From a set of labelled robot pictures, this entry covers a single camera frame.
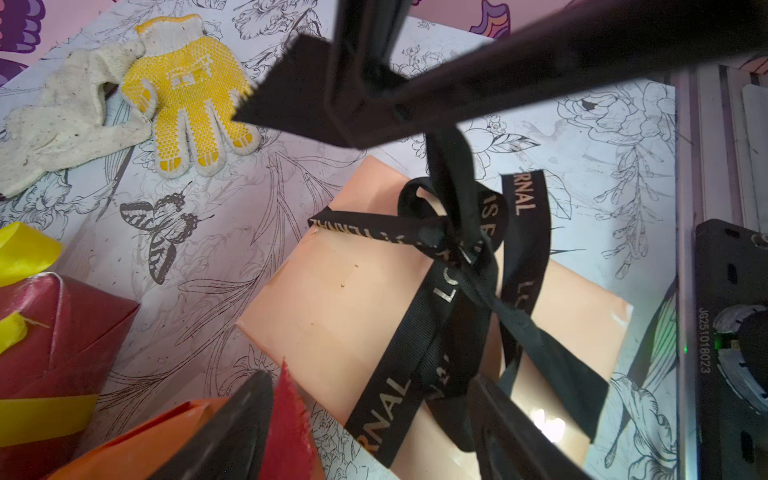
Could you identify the dark red gift box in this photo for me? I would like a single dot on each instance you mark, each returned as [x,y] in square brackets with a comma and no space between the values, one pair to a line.
[52,377]

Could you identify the black printed ribbon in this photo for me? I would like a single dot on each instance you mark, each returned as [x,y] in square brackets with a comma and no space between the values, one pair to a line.
[489,252]

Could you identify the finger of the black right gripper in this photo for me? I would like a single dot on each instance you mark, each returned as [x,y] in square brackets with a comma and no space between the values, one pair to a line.
[306,93]
[591,44]

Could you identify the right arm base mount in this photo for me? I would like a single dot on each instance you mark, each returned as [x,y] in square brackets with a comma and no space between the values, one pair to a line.
[730,272]

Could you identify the large orange gift box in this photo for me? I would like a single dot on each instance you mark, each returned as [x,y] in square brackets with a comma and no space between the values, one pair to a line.
[142,450]

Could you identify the peach gift box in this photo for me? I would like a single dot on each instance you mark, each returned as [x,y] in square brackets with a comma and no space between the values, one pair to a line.
[335,303]

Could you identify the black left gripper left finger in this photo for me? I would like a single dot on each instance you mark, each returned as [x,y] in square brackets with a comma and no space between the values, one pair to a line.
[232,443]

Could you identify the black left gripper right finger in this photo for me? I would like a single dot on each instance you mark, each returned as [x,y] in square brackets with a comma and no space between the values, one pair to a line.
[507,443]

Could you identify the beige knit work glove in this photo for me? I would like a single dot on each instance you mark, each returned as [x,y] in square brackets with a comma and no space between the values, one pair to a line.
[66,127]

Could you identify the yellow ribbon on red box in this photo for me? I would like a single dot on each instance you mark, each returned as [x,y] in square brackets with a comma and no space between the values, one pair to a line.
[25,253]

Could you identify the yellow dotted work glove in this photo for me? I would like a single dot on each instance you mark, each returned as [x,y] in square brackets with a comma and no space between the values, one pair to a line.
[188,85]

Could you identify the aluminium frame post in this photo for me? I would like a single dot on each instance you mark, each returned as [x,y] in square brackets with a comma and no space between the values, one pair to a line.
[721,174]

